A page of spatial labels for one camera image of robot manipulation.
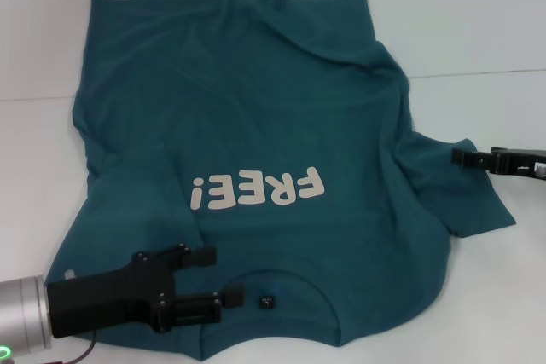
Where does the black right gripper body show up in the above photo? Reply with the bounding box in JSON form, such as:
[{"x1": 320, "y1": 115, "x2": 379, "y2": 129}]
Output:
[{"x1": 514, "y1": 149, "x2": 546, "y2": 182}]

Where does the left wrist connector cable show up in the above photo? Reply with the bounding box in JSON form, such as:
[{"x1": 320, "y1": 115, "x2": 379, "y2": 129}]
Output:
[{"x1": 63, "y1": 329, "x2": 97, "y2": 364}]

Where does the teal T-shirt with FREE print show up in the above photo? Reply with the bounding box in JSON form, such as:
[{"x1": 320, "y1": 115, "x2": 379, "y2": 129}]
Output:
[{"x1": 32, "y1": 0, "x2": 517, "y2": 361}]

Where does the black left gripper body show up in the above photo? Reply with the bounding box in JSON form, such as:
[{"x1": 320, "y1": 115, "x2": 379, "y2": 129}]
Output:
[{"x1": 45, "y1": 251, "x2": 176, "y2": 338}]

